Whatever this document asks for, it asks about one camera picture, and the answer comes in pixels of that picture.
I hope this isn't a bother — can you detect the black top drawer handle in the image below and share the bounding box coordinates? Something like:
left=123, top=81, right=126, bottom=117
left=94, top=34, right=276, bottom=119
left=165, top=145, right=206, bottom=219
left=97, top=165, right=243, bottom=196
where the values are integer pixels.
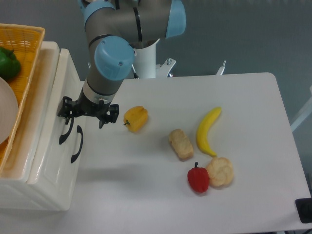
left=58, top=117, right=74, bottom=145

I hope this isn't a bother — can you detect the white frame leg right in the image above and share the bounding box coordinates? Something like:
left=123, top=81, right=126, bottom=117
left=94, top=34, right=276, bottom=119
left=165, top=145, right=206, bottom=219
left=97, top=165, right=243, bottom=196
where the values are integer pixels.
left=290, top=86, right=312, bottom=132

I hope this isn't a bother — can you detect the orange woven basket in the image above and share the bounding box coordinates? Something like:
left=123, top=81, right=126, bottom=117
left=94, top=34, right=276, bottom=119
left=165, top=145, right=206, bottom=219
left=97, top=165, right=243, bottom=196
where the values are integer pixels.
left=0, top=23, right=45, bottom=170

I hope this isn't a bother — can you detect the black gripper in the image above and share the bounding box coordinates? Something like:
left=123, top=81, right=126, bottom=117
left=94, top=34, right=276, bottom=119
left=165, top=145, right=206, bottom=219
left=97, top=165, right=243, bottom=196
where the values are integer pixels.
left=57, top=95, right=119, bottom=129

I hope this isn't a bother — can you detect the red bell pepper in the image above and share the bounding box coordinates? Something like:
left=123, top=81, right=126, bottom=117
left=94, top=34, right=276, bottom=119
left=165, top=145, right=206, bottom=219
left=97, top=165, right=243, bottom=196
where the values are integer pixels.
left=187, top=161, right=209, bottom=193

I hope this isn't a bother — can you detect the white round plate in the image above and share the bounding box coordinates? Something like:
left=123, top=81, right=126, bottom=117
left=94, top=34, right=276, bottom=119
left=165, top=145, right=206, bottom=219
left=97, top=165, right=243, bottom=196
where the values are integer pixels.
left=0, top=78, right=19, bottom=143

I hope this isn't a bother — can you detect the black drawer handle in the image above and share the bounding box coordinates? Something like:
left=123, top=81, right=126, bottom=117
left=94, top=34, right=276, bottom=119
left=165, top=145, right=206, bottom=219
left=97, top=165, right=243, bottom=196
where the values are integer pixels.
left=58, top=117, right=74, bottom=145
left=71, top=125, right=84, bottom=164

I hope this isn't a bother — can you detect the round knotted bread bun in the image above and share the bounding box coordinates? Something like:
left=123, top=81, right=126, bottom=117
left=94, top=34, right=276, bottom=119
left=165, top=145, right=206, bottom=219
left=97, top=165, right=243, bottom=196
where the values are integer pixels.
left=206, top=157, right=234, bottom=187

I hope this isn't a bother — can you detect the yellow bell pepper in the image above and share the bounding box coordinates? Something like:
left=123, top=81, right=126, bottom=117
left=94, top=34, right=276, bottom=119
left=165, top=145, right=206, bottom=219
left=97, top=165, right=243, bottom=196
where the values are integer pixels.
left=123, top=106, right=148, bottom=133

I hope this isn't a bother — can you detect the black device at table edge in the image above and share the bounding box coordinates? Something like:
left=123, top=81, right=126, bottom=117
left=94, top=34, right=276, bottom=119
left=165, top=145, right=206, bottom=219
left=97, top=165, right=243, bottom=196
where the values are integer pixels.
left=295, top=198, right=312, bottom=223

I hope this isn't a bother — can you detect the white plastic drawer cabinet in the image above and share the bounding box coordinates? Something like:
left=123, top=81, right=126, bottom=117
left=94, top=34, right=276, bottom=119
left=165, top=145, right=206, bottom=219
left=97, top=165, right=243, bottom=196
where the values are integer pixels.
left=0, top=41, right=81, bottom=212

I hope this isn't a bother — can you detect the oblong bread roll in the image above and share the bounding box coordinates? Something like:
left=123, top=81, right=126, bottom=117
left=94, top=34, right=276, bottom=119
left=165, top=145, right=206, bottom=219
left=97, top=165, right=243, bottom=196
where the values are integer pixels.
left=169, top=129, right=194, bottom=161

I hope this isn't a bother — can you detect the yellow banana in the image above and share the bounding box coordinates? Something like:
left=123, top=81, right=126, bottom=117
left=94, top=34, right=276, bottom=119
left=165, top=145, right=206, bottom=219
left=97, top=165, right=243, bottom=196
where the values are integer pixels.
left=196, top=107, right=222, bottom=157

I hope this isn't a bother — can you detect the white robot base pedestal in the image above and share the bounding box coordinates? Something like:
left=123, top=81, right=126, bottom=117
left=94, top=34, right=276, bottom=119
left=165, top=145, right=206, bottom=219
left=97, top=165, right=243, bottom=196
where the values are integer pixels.
left=87, top=39, right=176, bottom=80

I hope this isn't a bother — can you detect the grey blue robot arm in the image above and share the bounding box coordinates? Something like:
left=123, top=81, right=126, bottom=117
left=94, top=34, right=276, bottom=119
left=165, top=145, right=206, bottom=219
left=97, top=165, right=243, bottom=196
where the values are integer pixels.
left=57, top=0, right=186, bottom=127

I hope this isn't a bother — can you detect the green bell pepper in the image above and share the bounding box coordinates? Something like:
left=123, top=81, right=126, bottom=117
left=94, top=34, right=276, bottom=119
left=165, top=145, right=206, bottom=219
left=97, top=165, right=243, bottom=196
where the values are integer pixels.
left=0, top=47, right=21, bottom=80

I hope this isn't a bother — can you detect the black bottom drawer handle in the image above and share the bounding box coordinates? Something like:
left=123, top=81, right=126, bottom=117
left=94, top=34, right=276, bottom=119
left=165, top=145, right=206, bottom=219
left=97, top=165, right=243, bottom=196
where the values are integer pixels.
left=71, top=125, right=84, bottom=164

